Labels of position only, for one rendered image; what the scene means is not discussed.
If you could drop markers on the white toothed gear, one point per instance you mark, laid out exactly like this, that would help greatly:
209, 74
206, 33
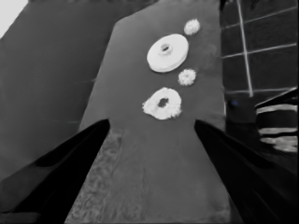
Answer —
173, 113
191, 79
195, 30

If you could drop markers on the white round carrier with pins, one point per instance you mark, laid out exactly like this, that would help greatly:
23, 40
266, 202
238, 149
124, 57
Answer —
171, 95

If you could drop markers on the dark robot body with pale edges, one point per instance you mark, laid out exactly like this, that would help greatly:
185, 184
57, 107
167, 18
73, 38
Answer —
243, 112

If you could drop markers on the large thick white disc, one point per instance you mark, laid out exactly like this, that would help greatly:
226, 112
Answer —
176, 60

